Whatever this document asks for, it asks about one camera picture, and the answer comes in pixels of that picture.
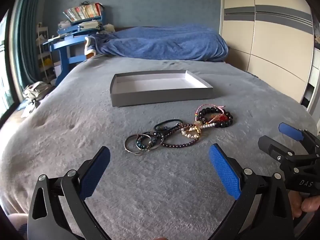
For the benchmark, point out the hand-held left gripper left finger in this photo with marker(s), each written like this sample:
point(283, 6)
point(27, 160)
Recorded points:
point(95, 172)

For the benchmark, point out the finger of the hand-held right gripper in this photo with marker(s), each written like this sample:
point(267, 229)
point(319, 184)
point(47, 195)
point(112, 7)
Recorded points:
point(290, 131)
point(271, 148)

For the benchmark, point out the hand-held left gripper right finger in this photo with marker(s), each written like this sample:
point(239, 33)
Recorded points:
point(225, 172)

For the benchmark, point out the person's right hand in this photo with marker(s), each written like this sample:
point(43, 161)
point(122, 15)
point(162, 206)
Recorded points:
point(307, 205)

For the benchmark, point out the silver bangle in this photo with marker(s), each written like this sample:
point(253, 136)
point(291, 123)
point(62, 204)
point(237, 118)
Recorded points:
point(155, 148)
point(128, 150)

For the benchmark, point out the grey bed blanket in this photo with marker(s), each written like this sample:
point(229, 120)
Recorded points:
point(75, 135)

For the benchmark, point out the white cabinet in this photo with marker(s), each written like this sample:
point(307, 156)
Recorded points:
point(315, 92)

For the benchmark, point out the beige wardrobe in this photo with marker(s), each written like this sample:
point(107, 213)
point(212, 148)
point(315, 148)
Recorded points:
point(270, 35)

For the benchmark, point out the grey bag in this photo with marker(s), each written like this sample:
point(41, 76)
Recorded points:
point(36, 90)

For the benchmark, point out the blue desk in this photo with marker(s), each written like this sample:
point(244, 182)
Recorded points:
point(63, 55)

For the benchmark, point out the window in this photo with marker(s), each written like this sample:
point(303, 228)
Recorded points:
point(5, 80)

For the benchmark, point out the white storage rack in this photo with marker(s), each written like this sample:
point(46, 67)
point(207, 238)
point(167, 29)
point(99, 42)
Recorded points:
point(45, 52)

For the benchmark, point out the blue blanket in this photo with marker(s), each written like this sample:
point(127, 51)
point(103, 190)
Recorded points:
point(162, 42)

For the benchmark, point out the white plush toy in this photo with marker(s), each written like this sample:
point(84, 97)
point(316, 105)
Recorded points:
point(109, 27)

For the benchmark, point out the teal curtain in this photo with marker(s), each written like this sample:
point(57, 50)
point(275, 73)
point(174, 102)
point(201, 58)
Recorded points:
point(27, 42)

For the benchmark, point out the stack of papers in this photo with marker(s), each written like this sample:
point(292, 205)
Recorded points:
point(90, 25)

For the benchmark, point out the row of books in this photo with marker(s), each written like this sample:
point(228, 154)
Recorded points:
point(82, 11)

